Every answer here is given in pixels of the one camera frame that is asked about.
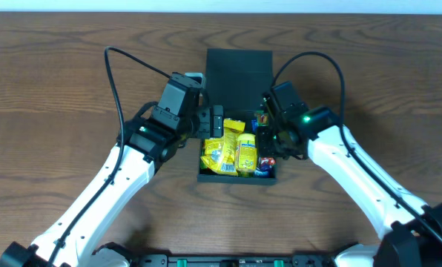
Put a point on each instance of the blue Oreo cookie pack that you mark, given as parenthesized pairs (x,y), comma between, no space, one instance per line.
(262,172)

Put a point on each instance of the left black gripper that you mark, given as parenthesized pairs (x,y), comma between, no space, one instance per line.
(216,121)

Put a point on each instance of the Haribo gummy candy bag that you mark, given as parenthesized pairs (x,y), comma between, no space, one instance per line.
(206,171)

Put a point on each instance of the yellow candy canister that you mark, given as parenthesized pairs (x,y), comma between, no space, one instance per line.
(246,153)

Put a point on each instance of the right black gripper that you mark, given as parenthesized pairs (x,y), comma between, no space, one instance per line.
(265,140)

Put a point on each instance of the red green KitKat bar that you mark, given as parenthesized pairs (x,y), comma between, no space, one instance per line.
(262,118)

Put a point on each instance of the yellow snack bag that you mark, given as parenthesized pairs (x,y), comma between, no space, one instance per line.
(219,153)

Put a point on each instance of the purple Dairy Milk bar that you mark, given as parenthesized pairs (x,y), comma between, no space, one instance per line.
(254,125)

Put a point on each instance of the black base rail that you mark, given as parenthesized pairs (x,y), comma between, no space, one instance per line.
(296,260)

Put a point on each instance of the dark green box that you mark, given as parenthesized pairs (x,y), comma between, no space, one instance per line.
(236,80)

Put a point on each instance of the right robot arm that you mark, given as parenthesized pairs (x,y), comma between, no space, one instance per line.
(409,230)

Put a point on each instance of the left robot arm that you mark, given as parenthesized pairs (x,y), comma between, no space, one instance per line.
(148,140)

